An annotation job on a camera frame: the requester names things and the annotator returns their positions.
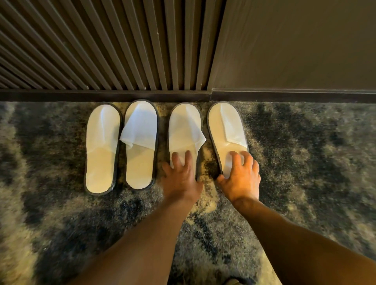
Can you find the person's right hand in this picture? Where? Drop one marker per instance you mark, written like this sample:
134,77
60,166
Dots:
242,183

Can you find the person's left hand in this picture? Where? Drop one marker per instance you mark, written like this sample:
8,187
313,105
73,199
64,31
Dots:
180,182

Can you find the person's right thumb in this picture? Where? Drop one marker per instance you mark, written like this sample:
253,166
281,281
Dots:
223,179

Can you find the person's left little finger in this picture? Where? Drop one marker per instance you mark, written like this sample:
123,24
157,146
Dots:
167,169

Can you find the person's left thumb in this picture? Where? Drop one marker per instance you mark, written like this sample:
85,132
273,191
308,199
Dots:
200,186

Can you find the person's left middle finger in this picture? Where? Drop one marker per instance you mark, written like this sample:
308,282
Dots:
188,161

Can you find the person's right middle finger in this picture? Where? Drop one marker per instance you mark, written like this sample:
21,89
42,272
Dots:
247,162

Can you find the person's right forearm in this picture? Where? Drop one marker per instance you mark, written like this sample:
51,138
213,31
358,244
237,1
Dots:
296,243

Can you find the person's left forearm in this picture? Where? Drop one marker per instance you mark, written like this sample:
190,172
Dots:
141,246

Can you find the dark baseboard strip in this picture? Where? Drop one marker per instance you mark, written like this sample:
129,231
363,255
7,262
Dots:
102,95
293,96

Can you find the dark slatted wood panel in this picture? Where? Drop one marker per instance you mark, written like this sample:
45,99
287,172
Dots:
111,44

